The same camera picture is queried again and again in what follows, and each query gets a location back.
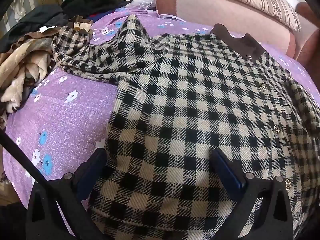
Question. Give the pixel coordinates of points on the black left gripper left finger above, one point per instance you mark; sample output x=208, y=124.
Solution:
x=55, y=209

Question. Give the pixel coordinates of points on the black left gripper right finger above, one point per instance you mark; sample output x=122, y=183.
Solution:
x=274, y=220

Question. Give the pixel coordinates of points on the brown wooden bed frame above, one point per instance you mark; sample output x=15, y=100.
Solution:
x=307, y=40

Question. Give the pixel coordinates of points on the beige brown patterned garment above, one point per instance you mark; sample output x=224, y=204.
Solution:
x=23, y=66

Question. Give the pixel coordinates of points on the pink headboard cushion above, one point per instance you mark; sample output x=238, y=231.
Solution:
x=236, y=17

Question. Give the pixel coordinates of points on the black white checked coat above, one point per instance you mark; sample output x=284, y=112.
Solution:
x=179, y=97

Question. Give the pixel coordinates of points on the black clothes pile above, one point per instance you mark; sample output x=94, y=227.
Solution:
x=56, y=15

